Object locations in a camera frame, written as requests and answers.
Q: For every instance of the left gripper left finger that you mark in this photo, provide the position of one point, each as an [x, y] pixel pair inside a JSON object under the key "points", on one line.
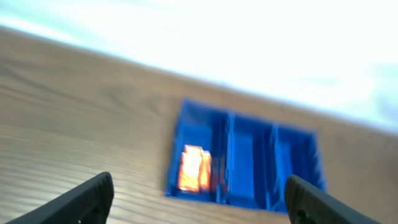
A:
{"points": [[81, 202]]}

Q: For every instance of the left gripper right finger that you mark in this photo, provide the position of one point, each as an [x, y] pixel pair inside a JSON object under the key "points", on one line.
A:
{"points": [[311, 205]]}

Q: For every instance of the orange candy box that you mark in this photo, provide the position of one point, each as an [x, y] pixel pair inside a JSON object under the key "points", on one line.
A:
{"points": [[206, 171], [190, 168]]}

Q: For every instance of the blue tray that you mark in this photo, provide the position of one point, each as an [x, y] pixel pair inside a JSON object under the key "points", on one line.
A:
{"points": [[245, 161]]}

